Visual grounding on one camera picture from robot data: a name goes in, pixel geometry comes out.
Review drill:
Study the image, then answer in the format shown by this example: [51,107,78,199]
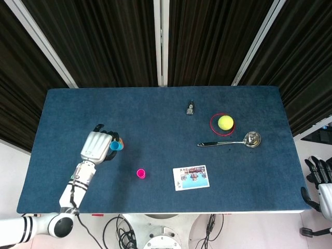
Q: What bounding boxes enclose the yellow tennis ball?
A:
[217,115,234,131]

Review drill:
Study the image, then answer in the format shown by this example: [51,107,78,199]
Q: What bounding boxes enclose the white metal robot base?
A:
[121,213,206,249]

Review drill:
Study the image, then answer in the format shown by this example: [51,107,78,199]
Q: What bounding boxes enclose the steel ladle black handle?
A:
[197,131,262,148]

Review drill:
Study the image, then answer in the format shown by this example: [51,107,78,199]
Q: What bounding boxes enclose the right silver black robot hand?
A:
[300,155,332,214]

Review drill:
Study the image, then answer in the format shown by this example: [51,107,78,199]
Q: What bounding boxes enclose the black caster stand leg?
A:
[299,226,332,237]

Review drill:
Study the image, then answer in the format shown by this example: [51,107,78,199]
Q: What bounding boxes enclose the black floor cable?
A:
[102,214,122,249]
[194,213,225,249]
[116,214,139,249]

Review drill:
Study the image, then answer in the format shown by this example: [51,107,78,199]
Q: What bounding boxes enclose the illustrated postcard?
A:
[172,164,210,192]

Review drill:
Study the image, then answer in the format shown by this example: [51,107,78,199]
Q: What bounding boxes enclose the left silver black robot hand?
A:
[79,123,121,165]

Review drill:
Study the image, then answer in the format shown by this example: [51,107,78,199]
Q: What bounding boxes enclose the white upright frame post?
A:
[153,0,169,87]

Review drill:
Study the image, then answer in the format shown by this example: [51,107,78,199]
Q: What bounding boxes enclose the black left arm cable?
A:
[69,165,105,249]

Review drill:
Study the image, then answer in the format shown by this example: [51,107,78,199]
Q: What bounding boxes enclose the dark pleated curtain panel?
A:
[168,0,273,87]
[22,0,159,88]
[239,0,332,137]
[0,0,68,154]

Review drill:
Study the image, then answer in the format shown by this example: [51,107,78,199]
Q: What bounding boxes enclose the red elastic ring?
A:
[210,113,236,136]

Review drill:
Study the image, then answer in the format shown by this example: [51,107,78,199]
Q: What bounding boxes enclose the white slanted frame post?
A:
[231,0,282,87]
[4,0,78,89]

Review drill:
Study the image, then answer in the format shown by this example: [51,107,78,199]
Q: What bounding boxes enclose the blue velvet table cloth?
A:
[16,86,313,214]

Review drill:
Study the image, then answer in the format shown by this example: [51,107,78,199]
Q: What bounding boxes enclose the small bagged keychain figure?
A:
[185,100,196,116]

